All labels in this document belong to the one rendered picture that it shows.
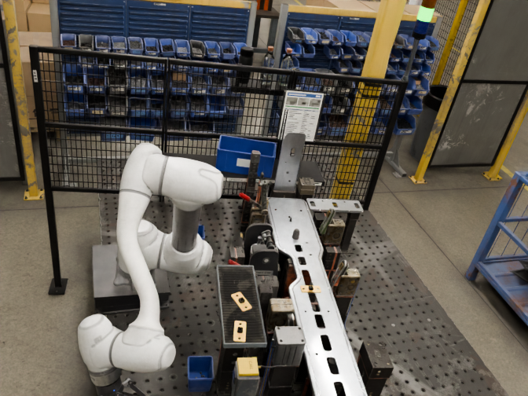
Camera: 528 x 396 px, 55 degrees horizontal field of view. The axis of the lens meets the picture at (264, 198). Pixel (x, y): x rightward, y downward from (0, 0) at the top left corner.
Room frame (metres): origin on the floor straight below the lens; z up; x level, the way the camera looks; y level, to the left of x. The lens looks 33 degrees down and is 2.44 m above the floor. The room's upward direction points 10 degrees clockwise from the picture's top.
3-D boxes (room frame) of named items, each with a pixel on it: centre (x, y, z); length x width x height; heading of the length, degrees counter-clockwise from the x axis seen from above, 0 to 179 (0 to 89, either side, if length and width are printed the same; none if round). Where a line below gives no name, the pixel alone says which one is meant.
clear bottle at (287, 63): (2.65, 0.00, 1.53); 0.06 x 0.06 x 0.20
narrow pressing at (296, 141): (2.28, -0.10, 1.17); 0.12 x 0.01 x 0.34; 103
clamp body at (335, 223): (2.02, -0.36, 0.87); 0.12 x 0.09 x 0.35; 103
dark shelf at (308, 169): (2.40, 0.15, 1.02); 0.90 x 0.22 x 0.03; 103
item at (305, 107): (2.58, -0.12, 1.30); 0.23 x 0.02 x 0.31; 103
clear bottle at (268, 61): (2.63, 0.10, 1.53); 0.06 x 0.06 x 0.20
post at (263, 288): (1.43, -0.07, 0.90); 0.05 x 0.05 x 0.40; 13
